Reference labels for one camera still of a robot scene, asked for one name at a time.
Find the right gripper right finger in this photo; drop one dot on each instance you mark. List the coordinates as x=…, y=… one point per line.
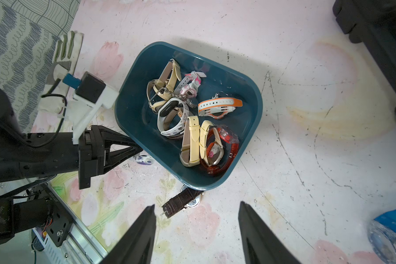
x=260, y=244

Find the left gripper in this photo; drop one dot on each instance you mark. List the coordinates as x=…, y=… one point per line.
x=89, y=158

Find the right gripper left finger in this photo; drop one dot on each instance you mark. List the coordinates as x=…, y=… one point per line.
x=136, y=245

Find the patterned white black watch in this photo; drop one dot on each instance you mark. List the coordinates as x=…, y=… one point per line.
x=172, y=117

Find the dark brown gold watch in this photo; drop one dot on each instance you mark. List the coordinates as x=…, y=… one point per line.
x=187, y=198

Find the beige watch pair front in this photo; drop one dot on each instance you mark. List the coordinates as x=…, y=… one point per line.
x=168, y=79

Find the beige square face watch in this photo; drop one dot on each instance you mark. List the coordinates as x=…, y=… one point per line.
x=190, y=149

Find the pink white watch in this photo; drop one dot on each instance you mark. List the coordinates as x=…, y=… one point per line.
x=189, y=85

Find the cream watch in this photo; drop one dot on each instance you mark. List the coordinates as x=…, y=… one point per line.
x=211, y=148

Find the red transparent watch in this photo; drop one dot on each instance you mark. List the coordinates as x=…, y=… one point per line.
x=230, y=142

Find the orange white watch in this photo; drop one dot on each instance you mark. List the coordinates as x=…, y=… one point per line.
x=217, y=108

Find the silver keychain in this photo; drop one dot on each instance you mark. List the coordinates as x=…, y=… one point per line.
x=166, y=95

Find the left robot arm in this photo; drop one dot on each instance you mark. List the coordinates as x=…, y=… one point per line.
x=17, y=216

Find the purple white watch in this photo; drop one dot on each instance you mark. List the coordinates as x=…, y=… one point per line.
x=144, y=160

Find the teal storage box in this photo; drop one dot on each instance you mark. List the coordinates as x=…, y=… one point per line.
x=136, y=119

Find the black plastic case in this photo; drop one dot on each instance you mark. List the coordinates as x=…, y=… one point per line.
x=372, y=23

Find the aluminium mounting rail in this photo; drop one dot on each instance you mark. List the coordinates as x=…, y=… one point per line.
x=80, y=246

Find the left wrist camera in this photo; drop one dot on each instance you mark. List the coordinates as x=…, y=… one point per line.
x=90, y=94

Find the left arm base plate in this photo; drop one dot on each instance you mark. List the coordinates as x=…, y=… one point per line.
x=61, y=222

